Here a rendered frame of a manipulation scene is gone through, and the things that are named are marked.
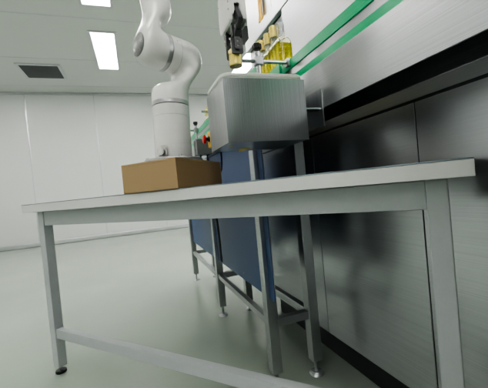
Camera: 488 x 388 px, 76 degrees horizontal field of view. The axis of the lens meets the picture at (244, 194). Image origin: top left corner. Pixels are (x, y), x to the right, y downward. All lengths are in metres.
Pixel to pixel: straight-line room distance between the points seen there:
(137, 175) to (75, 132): 6.07
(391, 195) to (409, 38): 0.31
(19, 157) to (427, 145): 6.87
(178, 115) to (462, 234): 0.83
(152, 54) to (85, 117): 6.07
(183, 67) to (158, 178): 0.39
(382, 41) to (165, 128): 0.64
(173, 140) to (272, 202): 0.39
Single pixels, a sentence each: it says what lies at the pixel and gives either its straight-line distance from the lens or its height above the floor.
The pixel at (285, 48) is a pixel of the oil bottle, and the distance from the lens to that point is 1.24.
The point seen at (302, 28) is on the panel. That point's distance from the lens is 1.40.
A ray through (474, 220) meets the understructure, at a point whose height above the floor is 0.61.
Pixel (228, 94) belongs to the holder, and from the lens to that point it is 0.78.
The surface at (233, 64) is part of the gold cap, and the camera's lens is 0.90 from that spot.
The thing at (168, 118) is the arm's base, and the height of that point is 0.97.
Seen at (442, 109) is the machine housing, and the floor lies 0.87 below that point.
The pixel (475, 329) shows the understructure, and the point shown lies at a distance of 0.95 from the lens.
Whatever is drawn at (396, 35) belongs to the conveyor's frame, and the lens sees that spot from 0.73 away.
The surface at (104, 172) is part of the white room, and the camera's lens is 6.92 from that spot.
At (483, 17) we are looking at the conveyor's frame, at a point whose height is 0.94.
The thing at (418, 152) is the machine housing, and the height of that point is 0.78.
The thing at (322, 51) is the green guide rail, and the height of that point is 1.08.
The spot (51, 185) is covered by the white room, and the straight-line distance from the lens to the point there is 7.04.
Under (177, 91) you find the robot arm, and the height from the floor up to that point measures 1.06.
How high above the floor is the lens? 0.73
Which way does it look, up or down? 1 degrees down
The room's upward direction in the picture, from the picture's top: 5 degrees counter-clockwise
